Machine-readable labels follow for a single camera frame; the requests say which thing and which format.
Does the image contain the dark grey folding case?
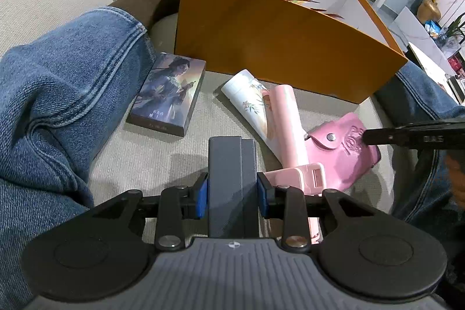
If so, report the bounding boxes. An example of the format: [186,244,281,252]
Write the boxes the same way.
[208,136,259,239]

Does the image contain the person's right hand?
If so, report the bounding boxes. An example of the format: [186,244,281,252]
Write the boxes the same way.
[445,155,465,209]

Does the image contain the pink leather key pouch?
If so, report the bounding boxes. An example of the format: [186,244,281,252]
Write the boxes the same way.
[306,112,381,191]

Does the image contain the right leg blue jeans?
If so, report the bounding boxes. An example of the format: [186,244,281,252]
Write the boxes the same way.
[375,61,464,242]

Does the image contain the leg blue jeans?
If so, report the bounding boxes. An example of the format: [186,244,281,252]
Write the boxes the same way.
[375,61,464,242]
[0,0,183,310]

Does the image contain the pink cylindrical bottle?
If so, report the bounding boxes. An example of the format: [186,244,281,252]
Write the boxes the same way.
[269,84,309,168]

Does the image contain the illustrated card box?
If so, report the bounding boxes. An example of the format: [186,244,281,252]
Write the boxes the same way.
[126,53,206,137]

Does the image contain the white floral tube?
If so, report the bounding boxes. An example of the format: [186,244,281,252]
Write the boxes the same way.
[221,69,281,162]

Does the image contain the gold bust vase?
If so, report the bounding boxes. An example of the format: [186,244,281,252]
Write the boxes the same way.
[416,0,441,24]

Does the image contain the left leg blue jeans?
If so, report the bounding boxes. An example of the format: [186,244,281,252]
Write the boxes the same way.
[0,0,183,310]

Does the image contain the orange cardboard box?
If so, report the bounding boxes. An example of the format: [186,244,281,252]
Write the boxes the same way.
[175,0,407,104]

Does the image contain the beige sofa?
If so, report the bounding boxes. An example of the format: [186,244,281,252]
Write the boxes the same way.
[0,0,400,249]

